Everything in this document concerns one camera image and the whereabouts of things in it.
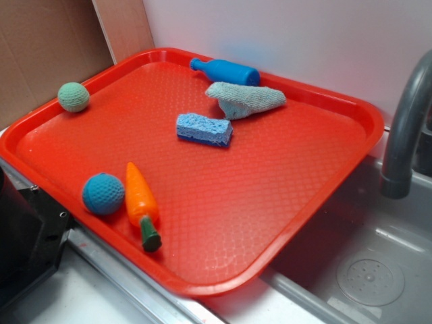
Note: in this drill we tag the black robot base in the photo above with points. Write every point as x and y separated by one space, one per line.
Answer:
34 227

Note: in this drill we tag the blue dimpled ball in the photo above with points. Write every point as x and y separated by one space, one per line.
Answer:
103 194

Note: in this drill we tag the green dimpled ball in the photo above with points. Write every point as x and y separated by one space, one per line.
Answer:
73 97

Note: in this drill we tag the red plastic tray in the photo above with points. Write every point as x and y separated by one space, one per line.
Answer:
225 213

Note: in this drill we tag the blue sponge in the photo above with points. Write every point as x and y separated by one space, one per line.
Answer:
198 128

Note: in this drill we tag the light blue cloth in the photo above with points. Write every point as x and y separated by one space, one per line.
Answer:
239 102

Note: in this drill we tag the orange toy carrot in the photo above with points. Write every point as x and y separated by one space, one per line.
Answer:
142 208

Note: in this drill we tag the blue toy bottle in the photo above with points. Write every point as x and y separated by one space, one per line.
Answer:
218 70

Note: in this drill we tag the grey toy sink basin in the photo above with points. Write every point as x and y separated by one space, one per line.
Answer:
362 258

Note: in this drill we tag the grey toy faucet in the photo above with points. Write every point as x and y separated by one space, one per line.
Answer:
408 146

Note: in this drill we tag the brown cardboard panel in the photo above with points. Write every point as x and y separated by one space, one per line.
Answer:
47 43

